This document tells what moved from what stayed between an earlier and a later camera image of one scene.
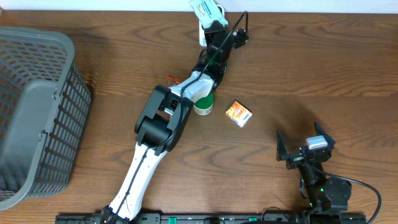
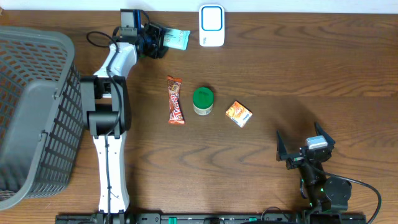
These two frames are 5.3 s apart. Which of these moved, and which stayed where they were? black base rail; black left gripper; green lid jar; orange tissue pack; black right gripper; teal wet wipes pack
Moved: teal wet wipes pack; black left gripper
Stayed: green lid jar; orange tissue pack; black right gripper; black base rail
